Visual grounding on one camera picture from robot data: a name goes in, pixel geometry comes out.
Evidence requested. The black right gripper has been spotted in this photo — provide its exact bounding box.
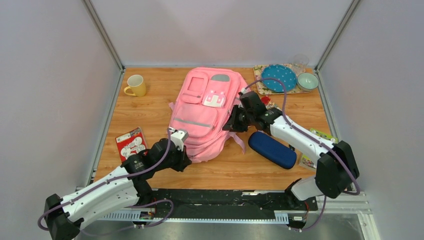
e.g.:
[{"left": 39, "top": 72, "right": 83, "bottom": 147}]
[{"left": 223, "top": 104, "right": 255, "bottom": 133}]

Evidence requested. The red comic book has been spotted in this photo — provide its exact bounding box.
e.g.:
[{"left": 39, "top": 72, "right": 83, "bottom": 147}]
[{"left": 115, "top": 127, "right": 148, "bottom": 163}]

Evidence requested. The pink student backpack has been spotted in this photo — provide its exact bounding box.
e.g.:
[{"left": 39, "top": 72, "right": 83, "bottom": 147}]
[{"left": 169, "top": 67, "right": 247, "bottom": 163}]

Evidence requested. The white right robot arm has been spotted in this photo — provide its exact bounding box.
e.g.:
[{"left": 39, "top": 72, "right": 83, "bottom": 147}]
[{"left": 222, "top": 91, "right": 360, "bottom": 210}]

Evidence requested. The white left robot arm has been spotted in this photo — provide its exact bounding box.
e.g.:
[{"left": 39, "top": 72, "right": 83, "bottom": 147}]
[{"left": 37, "top": 135, "right": 191, "bottom": 240}]

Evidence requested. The colourful red-edged book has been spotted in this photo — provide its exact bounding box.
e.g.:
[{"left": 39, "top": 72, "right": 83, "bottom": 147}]
[{"left": 260, "top": 95, "right": 282, "bottom": 111}]

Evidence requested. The blue glasses case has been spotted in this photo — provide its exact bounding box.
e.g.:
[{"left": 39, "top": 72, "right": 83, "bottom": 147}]
[{"left": 248, "top": 131, "right": 297, "bottom": 170}]

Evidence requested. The blue polka dot plate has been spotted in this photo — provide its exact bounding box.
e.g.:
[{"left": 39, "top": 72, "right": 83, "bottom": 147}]
[{"left": 260, "top": 64, "right": 297, "bottom": 93}]

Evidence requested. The yellow mug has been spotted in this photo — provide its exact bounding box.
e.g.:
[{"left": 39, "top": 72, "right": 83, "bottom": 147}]
[{"left": 123, "top": 74, "right": 147, "bottom": 97}]

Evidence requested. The green comic book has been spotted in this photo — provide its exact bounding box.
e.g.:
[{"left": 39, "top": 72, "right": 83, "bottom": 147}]
[{"left": 298, "top": 128, "right": 339, "bottom": 172}]

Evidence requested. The pale green bowl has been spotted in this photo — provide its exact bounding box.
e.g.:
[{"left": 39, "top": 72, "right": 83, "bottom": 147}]
[{"left": 297, "top": 72, "right": 319, "bottom": 92}]

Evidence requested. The clear drinking glass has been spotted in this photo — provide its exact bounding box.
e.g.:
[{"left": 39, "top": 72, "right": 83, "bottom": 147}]
[{"left": 292, "top": 54, "right": 309, "bottom": 72}]

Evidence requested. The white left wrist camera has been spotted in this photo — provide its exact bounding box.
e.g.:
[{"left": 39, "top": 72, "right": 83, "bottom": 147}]
[{"left": 168, "top": 127, "right": 189, "bottom": 152}]

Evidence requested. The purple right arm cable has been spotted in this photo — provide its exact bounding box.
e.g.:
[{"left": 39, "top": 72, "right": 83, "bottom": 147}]
[{"left": 243, "top": 77, "right": 362, "bottom": 233}]

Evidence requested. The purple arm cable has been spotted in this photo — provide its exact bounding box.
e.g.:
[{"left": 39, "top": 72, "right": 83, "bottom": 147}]
[
  {"left": 37, "top": 129, "right": 175, "bottom": 233},
  {"left": 243, "top": 77, "right": 362, "bottom": 233}
]

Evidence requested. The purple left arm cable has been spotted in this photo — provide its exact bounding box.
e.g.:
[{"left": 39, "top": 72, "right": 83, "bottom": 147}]
[{"left": 37, "top": 129, "right": 175, "bottom": 233}]

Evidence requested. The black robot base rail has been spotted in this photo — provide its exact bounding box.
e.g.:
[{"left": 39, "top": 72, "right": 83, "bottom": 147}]
[{"left": 139, "top": 188, "right": 318, "bottom": 220}]

